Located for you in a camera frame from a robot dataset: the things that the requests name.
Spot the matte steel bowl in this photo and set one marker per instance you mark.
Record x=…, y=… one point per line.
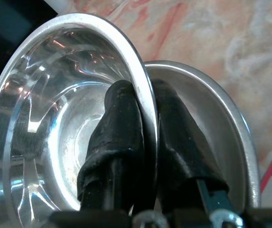
x=216, y=114

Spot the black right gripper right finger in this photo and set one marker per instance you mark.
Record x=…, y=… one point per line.
x=181, y=142

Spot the shiny steel bowl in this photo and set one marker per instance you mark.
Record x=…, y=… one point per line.
x=43, y=107

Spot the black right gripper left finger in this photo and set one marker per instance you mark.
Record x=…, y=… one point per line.
x=117, y=133

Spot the pink marbled tablecloth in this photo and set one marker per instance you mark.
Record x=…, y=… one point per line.
x=209, y=35

